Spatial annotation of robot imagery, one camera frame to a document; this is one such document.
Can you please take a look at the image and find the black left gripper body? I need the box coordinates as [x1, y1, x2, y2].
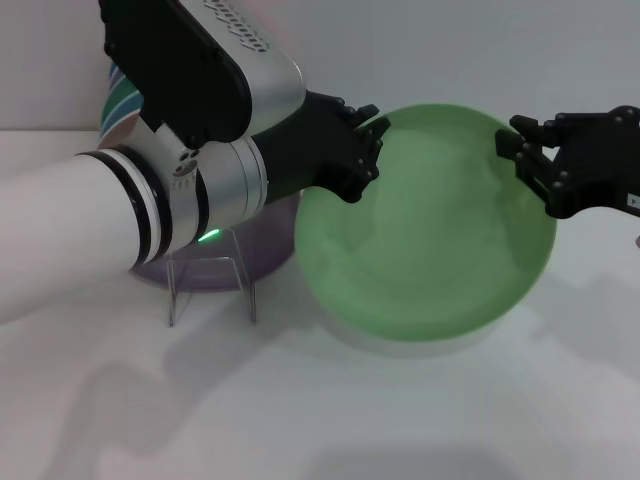
[251, 91, 374, 205]

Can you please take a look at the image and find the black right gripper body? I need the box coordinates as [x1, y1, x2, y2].
[546, 104, 640, 220]

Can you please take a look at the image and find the light green plate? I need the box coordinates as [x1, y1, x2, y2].
[293, 103, 558, 344]

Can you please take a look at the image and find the lilac plate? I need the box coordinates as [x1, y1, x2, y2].
[128, 192, 303, 294]

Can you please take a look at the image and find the dark green plate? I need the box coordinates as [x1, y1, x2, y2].
[103, 74, 145, 117]

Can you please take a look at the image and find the light blue plate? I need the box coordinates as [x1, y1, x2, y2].
[101, 97, 144, 132]

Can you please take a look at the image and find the clear acrylic plate rack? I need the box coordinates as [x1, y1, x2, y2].
[167, 229, 259, 329]

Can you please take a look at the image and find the grey purple plate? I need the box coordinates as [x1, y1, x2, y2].
[107, 63, 129, 99]

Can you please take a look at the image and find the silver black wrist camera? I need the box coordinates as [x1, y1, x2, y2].
[97, 0, 308, 152]

